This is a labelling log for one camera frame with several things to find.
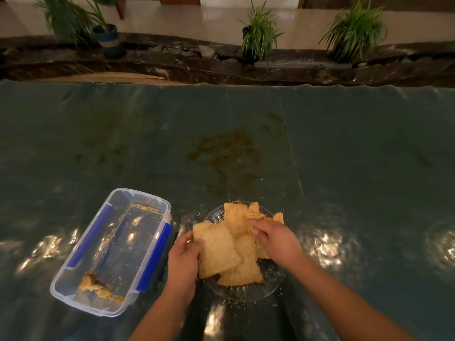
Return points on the person's right hand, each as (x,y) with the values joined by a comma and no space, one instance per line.
(280,243)

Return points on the person's left hand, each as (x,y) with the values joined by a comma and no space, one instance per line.
(181,266)

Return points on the person's right fingers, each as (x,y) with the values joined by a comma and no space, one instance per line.
(257,229)

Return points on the person's left thumb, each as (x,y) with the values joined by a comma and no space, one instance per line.
(198,248)

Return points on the person's right forearm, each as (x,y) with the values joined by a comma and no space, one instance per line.
(341,305)

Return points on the person's left forearm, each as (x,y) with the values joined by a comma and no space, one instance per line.
(167,316)

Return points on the clear glass plate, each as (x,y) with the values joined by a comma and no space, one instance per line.
(248,292)

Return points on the clear container with blue clips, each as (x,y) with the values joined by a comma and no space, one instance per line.
(117,245)

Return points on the dark green plastic table cover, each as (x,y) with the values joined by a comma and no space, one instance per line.
(227,145)

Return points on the broken toast pieces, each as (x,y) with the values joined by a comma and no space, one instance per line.
(96,289)

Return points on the dark stone ledge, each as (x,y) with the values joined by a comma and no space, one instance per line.
(302,69)

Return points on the grey rock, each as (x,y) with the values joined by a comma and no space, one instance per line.
(207,52)

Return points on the flat cardboard sheet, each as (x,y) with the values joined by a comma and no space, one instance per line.
(113,77)

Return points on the green plant in black pot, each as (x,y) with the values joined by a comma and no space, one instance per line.
(259,35)

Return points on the bushy green plant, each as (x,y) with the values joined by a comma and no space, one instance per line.
(355,30)

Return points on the green plant in blue pot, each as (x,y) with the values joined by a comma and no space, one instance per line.
(106,37)

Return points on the wooden furniture leg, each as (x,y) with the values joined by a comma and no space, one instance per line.
(121,7)

